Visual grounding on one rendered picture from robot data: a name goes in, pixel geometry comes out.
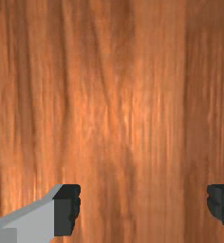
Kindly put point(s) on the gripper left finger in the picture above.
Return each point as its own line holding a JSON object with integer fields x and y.
{"x": 38, "y": 218}

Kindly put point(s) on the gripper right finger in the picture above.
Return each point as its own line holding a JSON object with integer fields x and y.
{"x": 221, "y": 202}

